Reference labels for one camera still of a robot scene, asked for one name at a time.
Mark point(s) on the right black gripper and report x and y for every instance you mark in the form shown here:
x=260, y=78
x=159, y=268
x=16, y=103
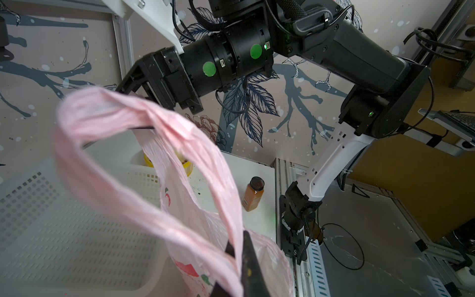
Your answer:
x=164, y=78

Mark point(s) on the white perforated plastic basket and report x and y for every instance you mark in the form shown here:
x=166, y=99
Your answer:
x=53, y=245

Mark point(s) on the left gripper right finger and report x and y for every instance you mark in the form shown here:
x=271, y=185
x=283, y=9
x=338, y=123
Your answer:
x=251, y=278

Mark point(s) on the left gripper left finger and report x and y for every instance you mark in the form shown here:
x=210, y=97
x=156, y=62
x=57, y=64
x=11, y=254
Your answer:
x=227, y=272

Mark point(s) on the yellow bamboo steamer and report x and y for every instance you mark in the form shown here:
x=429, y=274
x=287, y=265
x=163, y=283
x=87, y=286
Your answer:
x=187, y=165

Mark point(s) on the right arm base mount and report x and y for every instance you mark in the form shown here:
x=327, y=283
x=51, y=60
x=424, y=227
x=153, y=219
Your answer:
x=299, y=227

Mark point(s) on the orange spice jar black lid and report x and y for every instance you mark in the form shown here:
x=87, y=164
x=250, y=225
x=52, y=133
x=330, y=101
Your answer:
x=253, y=193

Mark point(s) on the pink plastic bag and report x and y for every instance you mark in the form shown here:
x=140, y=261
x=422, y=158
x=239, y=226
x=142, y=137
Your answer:
x=195, y=216

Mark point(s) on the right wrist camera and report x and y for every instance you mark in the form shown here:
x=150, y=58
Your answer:
x=161, y=15

